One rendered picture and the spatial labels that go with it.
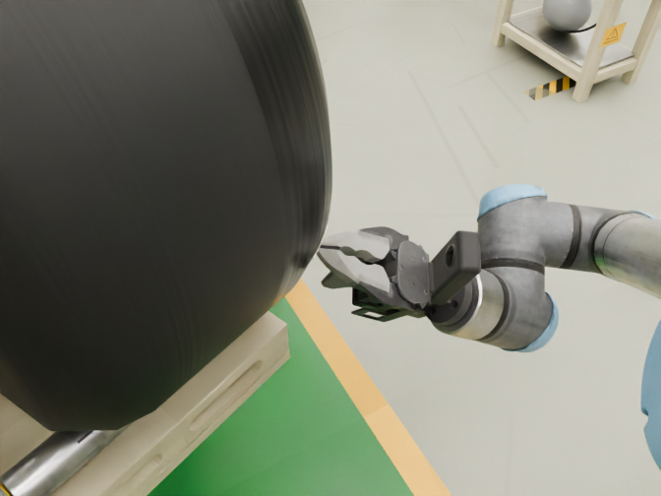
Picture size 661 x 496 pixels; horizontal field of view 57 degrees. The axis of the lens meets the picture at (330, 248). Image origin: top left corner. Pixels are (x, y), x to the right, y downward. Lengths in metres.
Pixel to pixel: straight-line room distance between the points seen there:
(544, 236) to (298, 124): 0.49
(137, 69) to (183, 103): 0.03
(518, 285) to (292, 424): 1.00
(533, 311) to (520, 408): 0.98
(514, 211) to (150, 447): 0.53
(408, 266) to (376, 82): 2.22
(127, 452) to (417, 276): 0.37
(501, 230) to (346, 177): 1.52
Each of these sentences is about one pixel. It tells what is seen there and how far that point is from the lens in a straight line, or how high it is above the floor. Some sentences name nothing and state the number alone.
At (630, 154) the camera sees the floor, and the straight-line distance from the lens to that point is 2.69.
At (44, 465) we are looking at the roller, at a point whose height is 0.92.
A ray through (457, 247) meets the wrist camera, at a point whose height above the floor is 1.04.
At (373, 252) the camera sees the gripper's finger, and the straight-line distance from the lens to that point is 0.65.
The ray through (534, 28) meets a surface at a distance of 3.14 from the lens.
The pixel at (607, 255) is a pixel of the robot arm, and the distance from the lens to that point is 0.82.
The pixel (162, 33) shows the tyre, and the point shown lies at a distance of 0.36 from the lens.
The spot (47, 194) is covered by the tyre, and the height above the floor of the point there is 1.29.
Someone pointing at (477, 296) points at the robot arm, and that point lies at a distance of 0.74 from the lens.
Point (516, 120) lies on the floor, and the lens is 2.71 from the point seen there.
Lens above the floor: 1.49
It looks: 47 degrees down
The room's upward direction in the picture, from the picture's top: straight up
